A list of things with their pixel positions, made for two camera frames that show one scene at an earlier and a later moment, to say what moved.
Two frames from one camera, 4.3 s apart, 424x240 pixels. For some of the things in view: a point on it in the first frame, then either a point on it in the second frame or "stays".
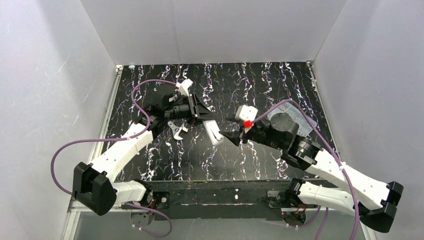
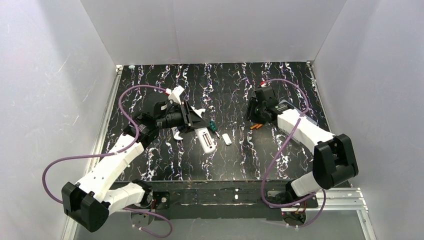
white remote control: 212,129 → 205,139
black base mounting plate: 197,200 stays
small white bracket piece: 176,130 stays
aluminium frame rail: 73,210 stays
